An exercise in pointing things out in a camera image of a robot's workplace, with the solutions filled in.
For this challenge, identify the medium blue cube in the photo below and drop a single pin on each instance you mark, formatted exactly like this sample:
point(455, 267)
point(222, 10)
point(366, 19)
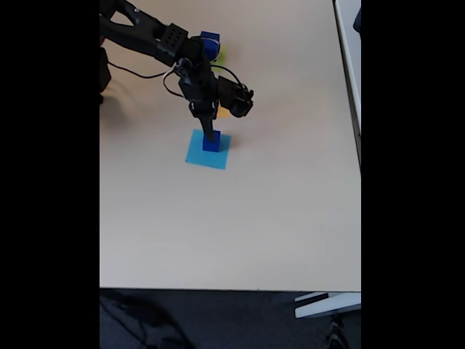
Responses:
point(212, 145)

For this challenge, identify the large blue cube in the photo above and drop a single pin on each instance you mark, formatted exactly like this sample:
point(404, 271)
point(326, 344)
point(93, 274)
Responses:
point(212, 40)

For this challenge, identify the orange paper square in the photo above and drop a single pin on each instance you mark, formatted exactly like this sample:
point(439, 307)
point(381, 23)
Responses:
point(222, 113)

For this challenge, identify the light blue paper square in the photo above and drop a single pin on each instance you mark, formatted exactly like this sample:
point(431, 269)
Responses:
point(196, 158)

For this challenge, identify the green paper square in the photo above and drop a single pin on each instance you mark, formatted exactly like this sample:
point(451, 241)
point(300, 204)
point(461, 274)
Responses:
point(222, 52)

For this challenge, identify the white neighbouring table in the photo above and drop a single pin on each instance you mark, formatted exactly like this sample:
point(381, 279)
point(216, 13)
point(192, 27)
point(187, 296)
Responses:
point(350, 54)

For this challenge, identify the dark blue chair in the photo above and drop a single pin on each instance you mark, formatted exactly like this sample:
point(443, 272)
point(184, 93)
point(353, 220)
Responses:
point(358, 20)

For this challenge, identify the white table leg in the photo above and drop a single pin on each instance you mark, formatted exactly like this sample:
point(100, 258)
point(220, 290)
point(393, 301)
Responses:
point(327, 307)

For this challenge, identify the black camera box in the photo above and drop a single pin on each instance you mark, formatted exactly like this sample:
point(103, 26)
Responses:
point(236, 98)

